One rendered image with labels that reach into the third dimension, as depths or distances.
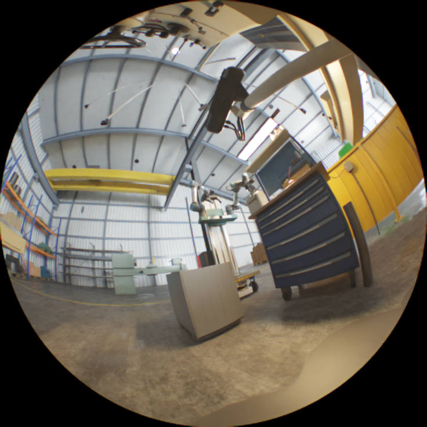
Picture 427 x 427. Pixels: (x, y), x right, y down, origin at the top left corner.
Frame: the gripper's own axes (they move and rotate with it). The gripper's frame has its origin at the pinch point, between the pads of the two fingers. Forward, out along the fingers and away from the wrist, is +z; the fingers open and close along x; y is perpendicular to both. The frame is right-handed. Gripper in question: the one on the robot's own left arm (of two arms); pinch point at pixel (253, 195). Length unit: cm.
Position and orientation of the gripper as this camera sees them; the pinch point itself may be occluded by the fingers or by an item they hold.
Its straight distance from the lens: 143.9
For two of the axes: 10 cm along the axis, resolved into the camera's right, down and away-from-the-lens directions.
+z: 2.3, 8.8, -4.1
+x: -8.6, -0.1, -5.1
